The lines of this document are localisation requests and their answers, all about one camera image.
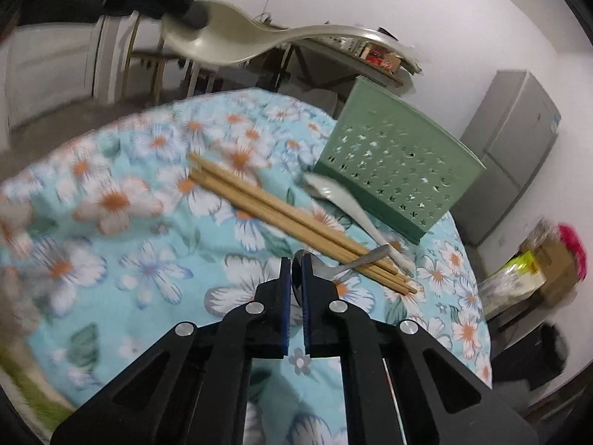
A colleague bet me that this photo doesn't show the metal spoon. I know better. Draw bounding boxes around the metal spoon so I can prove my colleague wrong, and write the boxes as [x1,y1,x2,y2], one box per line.
[291,245,387,323]

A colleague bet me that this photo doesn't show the green perforated utensil holder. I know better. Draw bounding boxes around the green perforated utensil holder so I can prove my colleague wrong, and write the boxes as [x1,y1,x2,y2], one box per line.
[314,76,486,244]

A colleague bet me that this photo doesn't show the red fluffy item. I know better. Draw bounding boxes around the red fluffy item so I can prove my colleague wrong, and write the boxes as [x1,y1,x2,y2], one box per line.
[557,223,588,280]

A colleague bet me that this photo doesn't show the wooden chair dark seat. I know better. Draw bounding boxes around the wooden chair dark seat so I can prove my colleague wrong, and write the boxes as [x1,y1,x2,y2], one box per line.
[120,14,193,106]

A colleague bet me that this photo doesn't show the grey refrigerator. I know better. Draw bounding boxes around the grey refrigerator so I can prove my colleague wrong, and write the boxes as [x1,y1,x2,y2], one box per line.
[451,69,561,246]

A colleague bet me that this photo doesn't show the grey-white plastic spoon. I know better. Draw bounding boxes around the grey-white plastic spoon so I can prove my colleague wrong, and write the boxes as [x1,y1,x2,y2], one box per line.
[302,172,415,277]

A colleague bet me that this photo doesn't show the long wooden side table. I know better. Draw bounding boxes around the long wooden side table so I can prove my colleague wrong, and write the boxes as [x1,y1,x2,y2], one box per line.
[185,31,413,103]

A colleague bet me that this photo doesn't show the beige plastic soup spoon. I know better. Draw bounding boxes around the beige plastic soup spoon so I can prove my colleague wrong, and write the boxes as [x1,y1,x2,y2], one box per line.
[162,0,422,73]

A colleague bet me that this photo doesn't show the cardboard box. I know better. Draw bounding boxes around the cardboard box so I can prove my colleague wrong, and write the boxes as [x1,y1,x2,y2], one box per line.
[520,220,582,307]

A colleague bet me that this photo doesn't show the blue floral tablecloth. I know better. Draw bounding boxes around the blue floral tablecloth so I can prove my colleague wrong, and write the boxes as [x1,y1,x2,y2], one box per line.
[1,89,493,444]

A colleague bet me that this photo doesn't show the clutter boxes on table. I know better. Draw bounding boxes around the clutter boxes on table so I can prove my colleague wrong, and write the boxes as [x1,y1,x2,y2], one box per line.
[328,27,409,71]

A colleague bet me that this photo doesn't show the yellow-green bag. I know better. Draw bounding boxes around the yellow-green bag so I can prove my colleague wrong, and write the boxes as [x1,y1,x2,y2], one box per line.
[477,251,546,319]

